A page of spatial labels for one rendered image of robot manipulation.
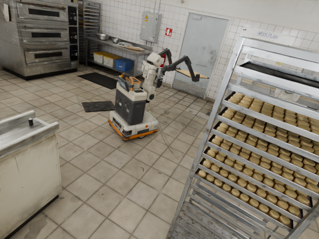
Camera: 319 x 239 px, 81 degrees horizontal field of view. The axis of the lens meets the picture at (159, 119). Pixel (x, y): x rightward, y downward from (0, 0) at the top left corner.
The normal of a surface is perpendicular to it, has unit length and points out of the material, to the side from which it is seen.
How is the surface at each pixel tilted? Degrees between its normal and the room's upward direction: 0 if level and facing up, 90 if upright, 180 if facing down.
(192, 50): 90
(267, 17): 90
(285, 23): 90
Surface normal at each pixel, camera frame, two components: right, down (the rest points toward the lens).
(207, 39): -0.45, 0.36
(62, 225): 0.18, -0.86
